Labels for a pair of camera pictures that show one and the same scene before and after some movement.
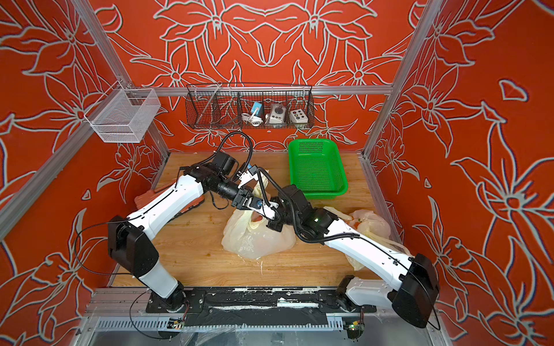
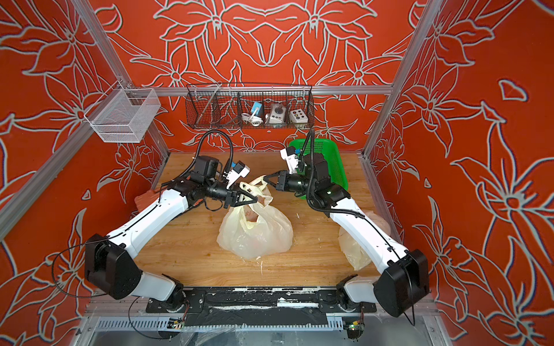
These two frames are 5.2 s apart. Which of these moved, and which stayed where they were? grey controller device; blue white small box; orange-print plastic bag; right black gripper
Moved: right black gripper
Stayed: grey controller device; blue white small box; orange-print plastic bag
